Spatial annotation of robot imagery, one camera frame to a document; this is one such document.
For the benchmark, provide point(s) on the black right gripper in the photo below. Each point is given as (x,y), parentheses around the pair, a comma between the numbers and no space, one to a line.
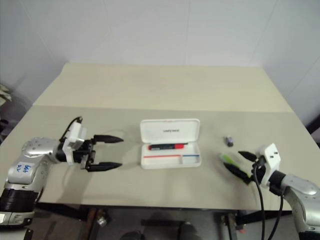
(260,162)

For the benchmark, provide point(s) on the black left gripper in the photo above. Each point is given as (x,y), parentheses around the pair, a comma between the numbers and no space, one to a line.
(88,153)

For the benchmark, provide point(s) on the green marker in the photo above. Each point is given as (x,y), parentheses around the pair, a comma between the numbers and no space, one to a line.
(227,158)

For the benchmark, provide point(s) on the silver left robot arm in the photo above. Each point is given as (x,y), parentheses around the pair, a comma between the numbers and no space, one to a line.
(27,160)

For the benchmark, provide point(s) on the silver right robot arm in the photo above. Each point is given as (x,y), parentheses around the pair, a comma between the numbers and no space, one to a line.
(300,190)

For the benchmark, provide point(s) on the red and black marker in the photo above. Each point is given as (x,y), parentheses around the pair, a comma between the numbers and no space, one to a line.
(167,146)

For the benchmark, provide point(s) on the white open pencil case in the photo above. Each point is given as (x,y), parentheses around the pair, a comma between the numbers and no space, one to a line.
(170,132)

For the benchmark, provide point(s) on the crumpled pale object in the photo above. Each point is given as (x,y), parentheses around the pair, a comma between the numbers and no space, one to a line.
(4,93)

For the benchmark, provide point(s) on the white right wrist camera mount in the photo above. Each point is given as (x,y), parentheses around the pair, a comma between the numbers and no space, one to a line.
(271,157)

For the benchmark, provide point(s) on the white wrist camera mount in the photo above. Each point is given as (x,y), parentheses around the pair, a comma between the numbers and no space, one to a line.
(75,136)
(271,157)

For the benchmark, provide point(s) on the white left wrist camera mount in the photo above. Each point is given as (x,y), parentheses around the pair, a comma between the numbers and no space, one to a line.
(75,136)

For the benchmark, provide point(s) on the silver metal table bracket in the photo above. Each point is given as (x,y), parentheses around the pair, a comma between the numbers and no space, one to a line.
(102,220)

